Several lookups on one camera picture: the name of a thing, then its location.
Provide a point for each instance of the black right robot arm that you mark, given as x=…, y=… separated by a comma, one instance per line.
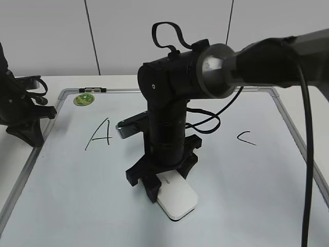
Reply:
x=209, y=72

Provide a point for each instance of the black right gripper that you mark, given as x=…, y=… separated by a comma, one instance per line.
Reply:
x=147, y=167

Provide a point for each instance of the black and silver frame clip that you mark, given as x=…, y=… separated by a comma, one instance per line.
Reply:
x=92, y=90

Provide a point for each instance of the white whiteboard with grey frame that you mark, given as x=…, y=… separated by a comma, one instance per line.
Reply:
x=249, y=178

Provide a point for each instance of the round green magnet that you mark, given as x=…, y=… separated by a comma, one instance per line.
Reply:
x=83, y=100

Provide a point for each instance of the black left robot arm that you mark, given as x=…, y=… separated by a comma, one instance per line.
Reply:
x=41, y=89

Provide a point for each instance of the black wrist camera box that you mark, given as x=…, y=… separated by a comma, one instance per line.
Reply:
x=132, y=126

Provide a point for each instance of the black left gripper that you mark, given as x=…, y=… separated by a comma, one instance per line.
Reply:
x=17, y=108

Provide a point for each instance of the white rectangular whiteboard eraser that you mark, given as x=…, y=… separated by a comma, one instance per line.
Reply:
x=175, y=196

